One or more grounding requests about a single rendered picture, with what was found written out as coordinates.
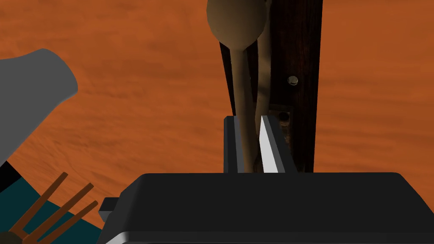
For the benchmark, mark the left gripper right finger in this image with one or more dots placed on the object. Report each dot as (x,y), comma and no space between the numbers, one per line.
(274,152)

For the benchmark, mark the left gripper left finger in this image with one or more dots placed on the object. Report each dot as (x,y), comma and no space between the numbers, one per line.
(233,149)

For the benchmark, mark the dark wooden door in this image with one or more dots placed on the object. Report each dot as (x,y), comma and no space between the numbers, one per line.
(300,44)

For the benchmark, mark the teal rug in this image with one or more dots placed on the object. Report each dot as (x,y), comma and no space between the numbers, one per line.
(13,200)

